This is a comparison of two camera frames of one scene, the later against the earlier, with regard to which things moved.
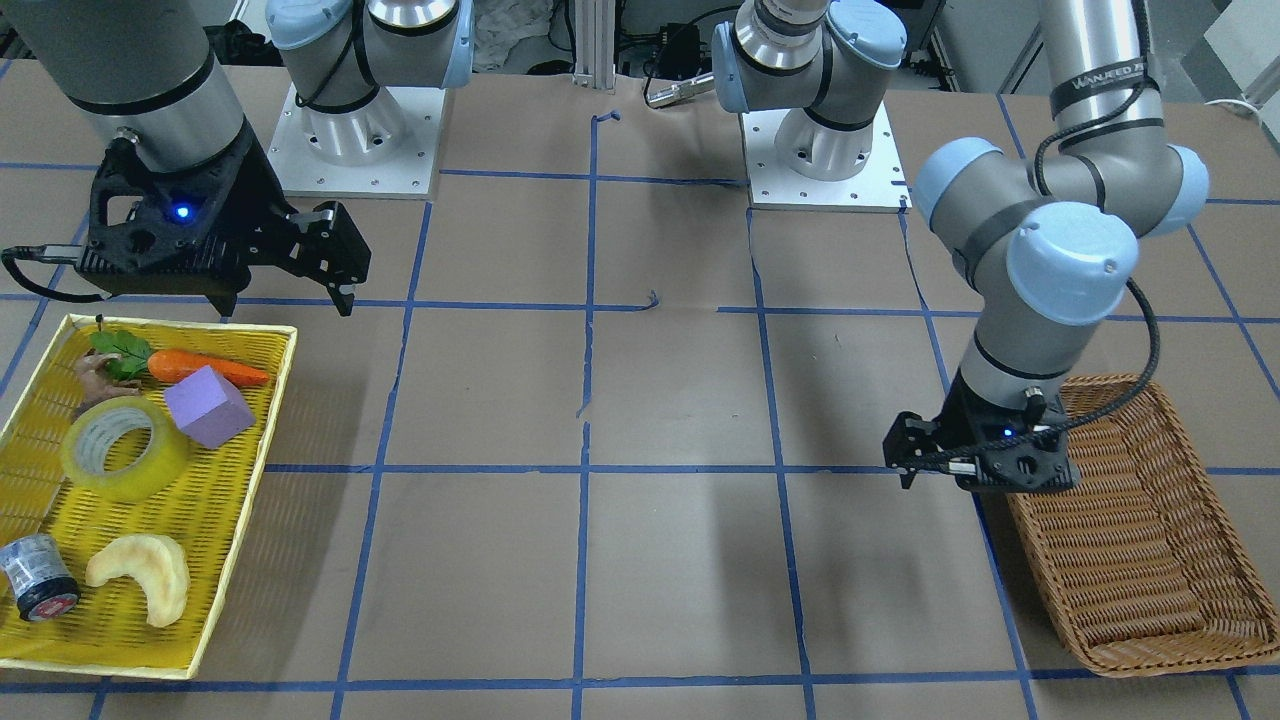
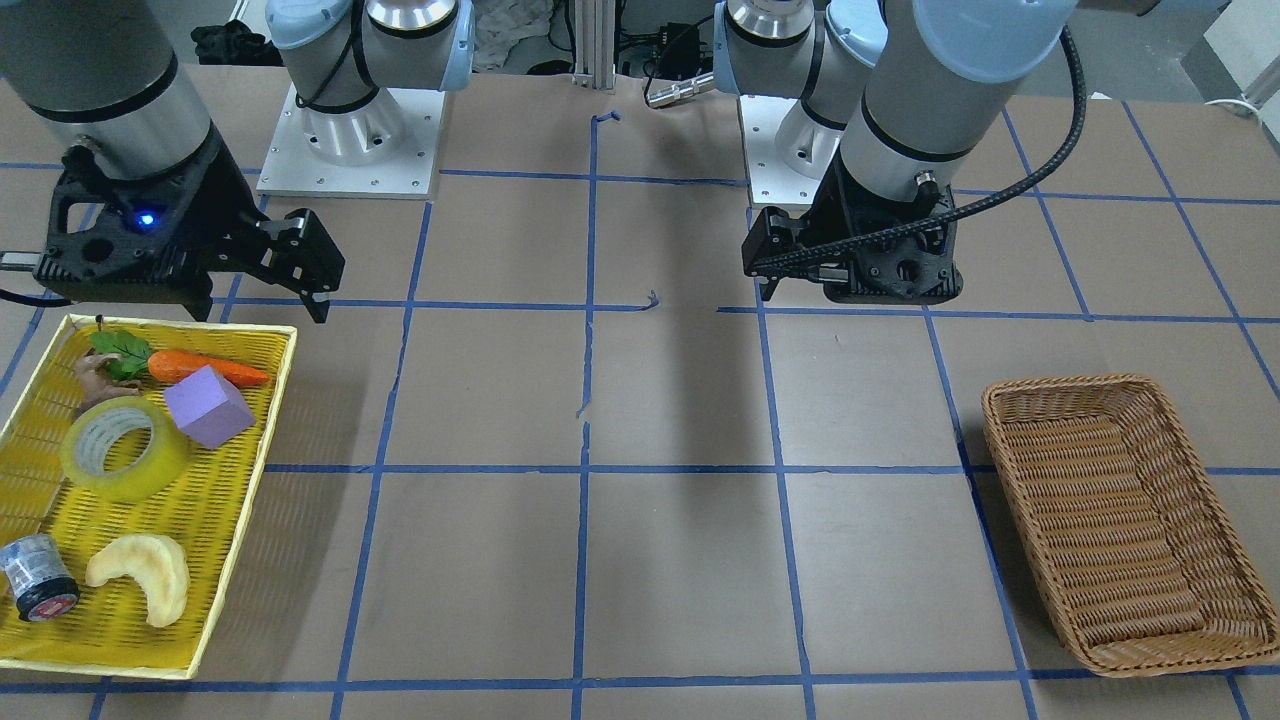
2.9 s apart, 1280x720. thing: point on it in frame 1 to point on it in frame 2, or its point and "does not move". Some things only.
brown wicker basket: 1140,563 does not move
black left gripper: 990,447 to 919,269
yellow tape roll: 91,430 does not move
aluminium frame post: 595,44 does not move
